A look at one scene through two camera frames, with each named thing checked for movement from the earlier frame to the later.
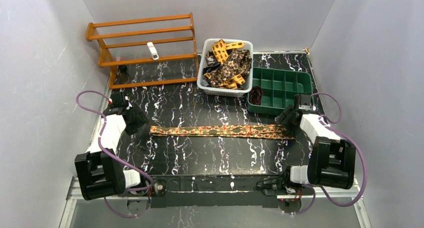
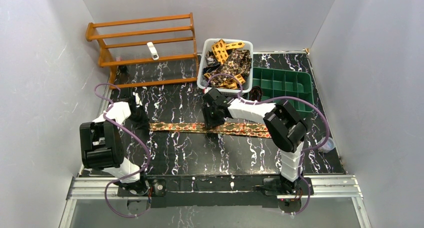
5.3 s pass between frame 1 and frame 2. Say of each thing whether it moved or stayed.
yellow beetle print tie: stayed
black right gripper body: moved
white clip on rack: stayed
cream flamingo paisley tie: stayed
